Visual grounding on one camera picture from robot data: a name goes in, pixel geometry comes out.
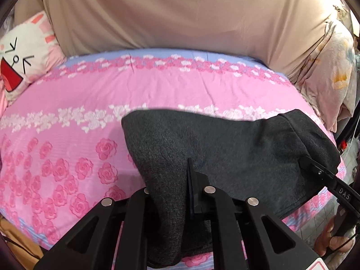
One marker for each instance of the pale floral blanket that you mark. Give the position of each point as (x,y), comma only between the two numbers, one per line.
(329,62)

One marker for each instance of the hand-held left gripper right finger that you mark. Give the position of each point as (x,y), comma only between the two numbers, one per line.
(192,194)

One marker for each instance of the white cloth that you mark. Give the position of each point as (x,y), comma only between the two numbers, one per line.
(7,24)

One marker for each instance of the pink floral bed sheet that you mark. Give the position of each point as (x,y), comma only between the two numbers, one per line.
(84,95)

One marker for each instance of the brown cloth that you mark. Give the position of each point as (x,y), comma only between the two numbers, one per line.
(17,234)

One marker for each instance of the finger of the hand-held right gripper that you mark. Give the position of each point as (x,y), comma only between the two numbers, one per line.
(313,168)

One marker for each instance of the dark grey pants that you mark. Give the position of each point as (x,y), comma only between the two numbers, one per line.
(225,152)

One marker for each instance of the beige cloth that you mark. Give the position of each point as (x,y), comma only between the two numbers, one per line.
(168,14)

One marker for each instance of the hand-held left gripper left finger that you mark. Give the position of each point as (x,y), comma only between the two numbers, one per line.
(137,219)

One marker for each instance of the pink blanket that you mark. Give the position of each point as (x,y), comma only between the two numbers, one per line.
(2,95)

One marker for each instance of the white cartoon face pillow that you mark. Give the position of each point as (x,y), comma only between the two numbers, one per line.
(25,47)

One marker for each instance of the person's right hand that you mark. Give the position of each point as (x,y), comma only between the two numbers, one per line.
(327,232)

